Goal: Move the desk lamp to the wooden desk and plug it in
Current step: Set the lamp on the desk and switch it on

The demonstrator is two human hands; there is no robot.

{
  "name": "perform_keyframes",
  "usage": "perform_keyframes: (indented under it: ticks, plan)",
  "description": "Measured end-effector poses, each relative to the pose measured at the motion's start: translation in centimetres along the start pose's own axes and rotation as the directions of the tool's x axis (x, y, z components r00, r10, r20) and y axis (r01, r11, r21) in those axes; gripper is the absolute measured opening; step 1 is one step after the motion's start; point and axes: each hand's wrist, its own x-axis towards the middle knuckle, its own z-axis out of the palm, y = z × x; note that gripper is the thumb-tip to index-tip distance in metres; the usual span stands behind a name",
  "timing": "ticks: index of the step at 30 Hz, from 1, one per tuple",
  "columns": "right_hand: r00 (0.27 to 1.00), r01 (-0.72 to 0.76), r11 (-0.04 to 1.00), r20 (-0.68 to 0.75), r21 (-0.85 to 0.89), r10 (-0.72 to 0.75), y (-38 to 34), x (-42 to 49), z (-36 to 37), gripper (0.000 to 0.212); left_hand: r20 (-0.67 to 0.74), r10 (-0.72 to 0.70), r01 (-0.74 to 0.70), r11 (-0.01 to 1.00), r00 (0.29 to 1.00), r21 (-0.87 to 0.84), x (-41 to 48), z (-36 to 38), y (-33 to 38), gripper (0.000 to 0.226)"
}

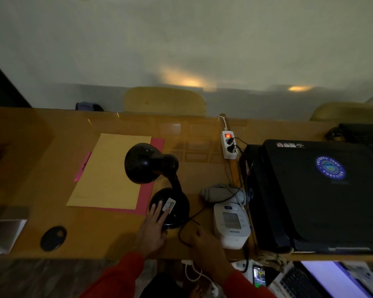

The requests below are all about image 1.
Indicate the person's left hand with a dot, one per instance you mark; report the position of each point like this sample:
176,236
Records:
150,235

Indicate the white blood pressure monitor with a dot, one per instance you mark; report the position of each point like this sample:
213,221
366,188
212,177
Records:
231,225

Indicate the black printer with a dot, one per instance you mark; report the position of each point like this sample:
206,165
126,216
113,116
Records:
317,195

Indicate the person's right hand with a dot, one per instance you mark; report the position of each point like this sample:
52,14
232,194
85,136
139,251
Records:
208,251

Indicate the black power plug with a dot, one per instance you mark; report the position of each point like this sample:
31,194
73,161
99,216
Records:
229,141

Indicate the black desk lamp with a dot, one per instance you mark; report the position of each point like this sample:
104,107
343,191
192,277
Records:
149,162

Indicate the purple object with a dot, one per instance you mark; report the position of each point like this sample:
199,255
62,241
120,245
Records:
87,106

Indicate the white papers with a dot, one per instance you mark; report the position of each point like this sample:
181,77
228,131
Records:
365,276

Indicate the person's left middle finger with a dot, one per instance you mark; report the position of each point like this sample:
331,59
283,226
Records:
153,211

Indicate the person's left forearm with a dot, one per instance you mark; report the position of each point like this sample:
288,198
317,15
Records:
118,277

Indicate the white power strip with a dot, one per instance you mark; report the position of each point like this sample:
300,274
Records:
227,152

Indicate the black oval disc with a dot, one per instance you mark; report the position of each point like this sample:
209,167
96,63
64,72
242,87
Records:
53,238

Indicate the brown paper envelope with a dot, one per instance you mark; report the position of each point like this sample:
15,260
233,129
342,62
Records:
112,170

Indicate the grey blood pressure cuff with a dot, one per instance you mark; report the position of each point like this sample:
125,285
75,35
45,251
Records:
219,193

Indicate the open laptop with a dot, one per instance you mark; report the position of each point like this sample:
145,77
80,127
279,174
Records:
323,280

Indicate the person's right fingers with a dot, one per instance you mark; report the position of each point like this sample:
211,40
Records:
200,236

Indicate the pink pen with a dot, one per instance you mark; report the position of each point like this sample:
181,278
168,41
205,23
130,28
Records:
82,167

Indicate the pink paper folder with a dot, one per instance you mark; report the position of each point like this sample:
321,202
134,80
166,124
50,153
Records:
149,190

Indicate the person's right forearm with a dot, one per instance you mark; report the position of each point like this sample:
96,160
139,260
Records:
242,287

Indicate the smartphone with lit screen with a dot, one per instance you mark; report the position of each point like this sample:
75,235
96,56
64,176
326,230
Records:
259,276

